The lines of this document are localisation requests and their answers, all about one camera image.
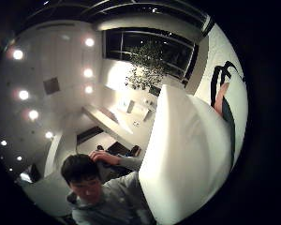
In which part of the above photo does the the person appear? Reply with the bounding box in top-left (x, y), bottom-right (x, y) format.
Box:
top-left (60, 153), bottom-right (157, 225)

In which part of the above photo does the dark framed window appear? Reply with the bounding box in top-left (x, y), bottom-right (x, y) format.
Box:
top-left (102, 27), bottom-right (200, 83)

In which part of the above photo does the square grey ceiling vent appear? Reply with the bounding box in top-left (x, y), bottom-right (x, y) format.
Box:
top-left (42, 76), bottom-right (62, 96)

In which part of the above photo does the group of round ceiling lights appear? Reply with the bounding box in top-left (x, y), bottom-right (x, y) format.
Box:
top-left (0, 37), bottom-right (96, 173)

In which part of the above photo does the dark chair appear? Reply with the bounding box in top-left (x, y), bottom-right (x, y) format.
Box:
top-left (107, 141), bottom-right (142, 158)

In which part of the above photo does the green leafy indoor tree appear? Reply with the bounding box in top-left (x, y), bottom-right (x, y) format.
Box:
top-left (125, 40), bottom-right (170, 92)

